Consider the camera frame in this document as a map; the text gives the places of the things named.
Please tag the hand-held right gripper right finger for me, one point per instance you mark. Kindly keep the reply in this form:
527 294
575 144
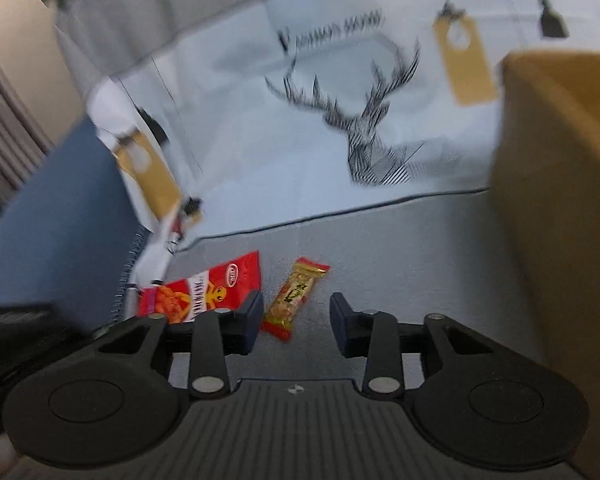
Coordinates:
341 325

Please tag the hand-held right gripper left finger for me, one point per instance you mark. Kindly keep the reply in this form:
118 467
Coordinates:
252 321

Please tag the small red candy bar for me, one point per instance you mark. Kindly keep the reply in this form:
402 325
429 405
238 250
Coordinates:
292 300

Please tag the cardboard box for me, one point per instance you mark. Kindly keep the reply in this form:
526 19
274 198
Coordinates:
554 210

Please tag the red snack bag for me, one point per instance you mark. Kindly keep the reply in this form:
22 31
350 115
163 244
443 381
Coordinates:
215 285

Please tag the blue spiral notebook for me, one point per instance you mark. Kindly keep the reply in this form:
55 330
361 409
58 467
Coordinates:
55 235

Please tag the deer print blanket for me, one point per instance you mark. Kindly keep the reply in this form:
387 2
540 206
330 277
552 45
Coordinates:
280 160

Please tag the grey pleated curtain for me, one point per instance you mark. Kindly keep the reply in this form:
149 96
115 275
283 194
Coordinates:
5 125

